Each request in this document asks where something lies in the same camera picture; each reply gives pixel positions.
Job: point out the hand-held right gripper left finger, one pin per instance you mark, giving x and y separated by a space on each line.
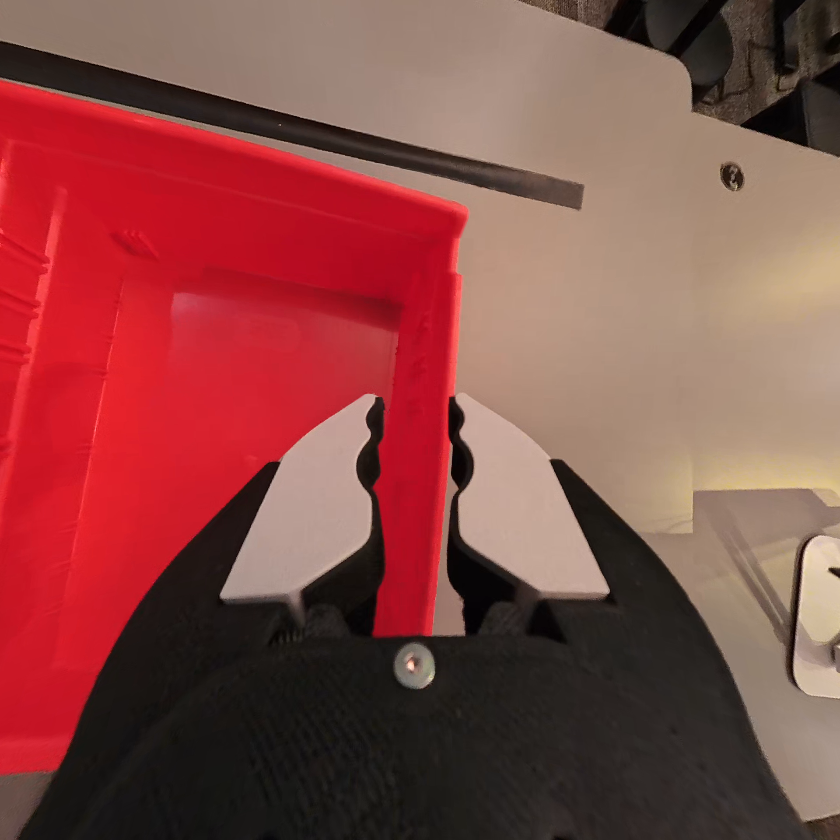
308 518

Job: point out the black chair base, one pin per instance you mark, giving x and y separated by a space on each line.
689 46

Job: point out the red plastic bin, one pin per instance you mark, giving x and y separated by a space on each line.
197 394

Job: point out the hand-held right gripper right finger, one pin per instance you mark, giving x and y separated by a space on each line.
525 518

